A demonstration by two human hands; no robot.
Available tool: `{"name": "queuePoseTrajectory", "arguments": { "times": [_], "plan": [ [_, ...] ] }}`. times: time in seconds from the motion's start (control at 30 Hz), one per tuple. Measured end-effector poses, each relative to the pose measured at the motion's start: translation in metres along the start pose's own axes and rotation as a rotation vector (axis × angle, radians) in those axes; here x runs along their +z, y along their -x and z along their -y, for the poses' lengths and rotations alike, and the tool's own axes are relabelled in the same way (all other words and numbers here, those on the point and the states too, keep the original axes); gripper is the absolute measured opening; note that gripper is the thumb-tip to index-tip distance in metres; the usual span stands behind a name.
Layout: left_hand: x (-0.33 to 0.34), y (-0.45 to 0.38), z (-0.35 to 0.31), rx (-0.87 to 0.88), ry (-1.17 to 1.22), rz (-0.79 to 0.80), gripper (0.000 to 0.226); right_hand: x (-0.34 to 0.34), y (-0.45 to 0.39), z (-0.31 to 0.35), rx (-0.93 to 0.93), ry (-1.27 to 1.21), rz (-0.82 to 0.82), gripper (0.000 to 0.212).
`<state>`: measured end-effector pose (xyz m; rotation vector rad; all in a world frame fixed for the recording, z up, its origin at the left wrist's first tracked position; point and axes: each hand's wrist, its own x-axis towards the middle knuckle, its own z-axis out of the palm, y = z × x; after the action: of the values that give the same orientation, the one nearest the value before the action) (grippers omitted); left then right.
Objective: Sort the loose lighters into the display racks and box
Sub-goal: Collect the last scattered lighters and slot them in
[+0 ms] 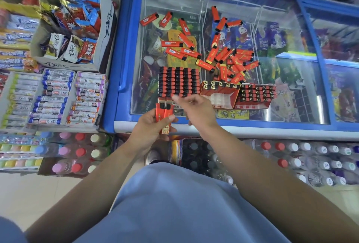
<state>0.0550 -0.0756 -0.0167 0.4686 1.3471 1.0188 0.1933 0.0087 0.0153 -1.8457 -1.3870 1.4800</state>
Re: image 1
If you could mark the person's left hand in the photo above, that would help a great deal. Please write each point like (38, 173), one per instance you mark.
(145, 133)

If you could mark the person's right hand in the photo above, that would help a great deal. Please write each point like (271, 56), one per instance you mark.
(202, 113)

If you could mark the person's left thumb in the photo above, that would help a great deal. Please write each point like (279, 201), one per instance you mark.
(168, 118)

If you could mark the red lighter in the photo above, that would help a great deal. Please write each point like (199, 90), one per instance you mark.
(159, 110)
(169, 110)

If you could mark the person's right forearm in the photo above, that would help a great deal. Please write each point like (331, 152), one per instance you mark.
(266, 184)

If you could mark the person's left forearm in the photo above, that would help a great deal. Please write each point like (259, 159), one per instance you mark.
(92, 189)

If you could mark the full red lighter display box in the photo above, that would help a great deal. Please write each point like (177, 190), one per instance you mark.
(179, 81)

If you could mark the pack of dark soda bottles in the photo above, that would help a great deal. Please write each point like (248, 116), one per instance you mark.
(196, 155)

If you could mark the nearly empty red display box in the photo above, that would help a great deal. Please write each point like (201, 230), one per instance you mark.
(221, 95)

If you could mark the scattered pile of red lighters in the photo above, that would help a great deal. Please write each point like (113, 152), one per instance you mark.
(221, 54)

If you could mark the box of purple-capped candy tubes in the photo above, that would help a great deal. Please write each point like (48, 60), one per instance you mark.
(87, 99)

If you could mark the person's light blue shirt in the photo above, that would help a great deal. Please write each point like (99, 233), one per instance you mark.
(174, 209)

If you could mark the part-filled red lighter display box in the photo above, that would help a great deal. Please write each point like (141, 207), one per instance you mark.
(256, 94)

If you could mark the pack of pastel-capped drink bottles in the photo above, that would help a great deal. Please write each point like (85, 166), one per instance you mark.
(81, 153)

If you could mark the white and brown cardboard box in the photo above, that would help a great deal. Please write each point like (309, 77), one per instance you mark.
(108, 24)

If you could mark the box of blue-capped candy tubes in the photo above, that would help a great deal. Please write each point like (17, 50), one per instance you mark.
(52, 97)

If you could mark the blue chest freezer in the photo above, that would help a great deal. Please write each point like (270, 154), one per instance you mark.
(294, 88)

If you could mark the heap of snack packets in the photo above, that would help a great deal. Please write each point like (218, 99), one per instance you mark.
(75, 18)

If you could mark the box of yellow-capped candy tubes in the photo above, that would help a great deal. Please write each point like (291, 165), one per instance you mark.
(19, 99)

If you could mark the rack of pastel candy rolls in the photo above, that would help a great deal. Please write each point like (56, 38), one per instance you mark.
(19, 150)

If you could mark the group of clear water bottles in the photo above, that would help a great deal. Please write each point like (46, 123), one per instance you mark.
(314, 161)

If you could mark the stack of yellow snack bags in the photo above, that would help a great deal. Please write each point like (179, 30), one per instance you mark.
(15, 43)

